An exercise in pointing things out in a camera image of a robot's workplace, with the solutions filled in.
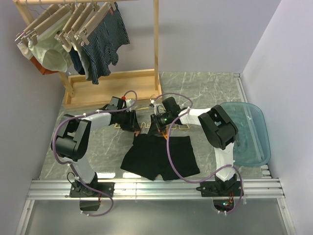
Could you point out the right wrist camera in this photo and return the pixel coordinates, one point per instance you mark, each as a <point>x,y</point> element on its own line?
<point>156,106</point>

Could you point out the aluminium mounting rail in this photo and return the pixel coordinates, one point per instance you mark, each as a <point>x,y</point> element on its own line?
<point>139,189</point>

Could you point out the dark blue underwear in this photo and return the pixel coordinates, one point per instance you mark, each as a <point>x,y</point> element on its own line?
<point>76,61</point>

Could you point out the light green underwear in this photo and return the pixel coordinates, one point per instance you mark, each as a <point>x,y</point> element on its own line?
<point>48,51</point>

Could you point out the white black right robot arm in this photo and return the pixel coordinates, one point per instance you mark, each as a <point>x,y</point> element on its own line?
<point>219,130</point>

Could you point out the orange underwear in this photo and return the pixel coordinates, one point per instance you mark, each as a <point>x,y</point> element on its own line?
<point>40,68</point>

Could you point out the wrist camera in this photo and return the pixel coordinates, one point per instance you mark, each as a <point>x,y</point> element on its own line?
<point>128,103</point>
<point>156,106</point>

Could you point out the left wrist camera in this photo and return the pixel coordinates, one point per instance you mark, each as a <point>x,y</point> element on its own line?
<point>128,103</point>

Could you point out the black boxer underwear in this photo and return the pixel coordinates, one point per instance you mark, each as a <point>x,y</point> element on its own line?
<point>150,159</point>

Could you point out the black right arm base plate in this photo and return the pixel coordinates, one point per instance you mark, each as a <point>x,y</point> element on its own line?
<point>211,189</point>

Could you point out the translucent blue plastic bin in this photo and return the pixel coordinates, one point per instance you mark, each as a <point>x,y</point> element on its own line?
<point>252,147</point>

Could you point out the beige clip hanger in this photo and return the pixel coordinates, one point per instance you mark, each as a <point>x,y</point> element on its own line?
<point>89,19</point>

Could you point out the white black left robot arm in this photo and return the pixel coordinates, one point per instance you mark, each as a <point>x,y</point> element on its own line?
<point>71,139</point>

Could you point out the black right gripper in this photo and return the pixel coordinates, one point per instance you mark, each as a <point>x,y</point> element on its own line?
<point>154,129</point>

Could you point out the navy striped boxer underwear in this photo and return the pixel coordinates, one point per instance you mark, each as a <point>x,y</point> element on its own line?
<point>105,39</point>

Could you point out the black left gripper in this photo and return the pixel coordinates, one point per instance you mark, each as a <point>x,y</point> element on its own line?
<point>132,124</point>

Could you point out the yellow wavy clip hanger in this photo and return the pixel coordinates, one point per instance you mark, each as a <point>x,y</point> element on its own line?
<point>143,114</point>

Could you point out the wooden clothes rack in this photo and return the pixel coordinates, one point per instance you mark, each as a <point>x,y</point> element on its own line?
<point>80,93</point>

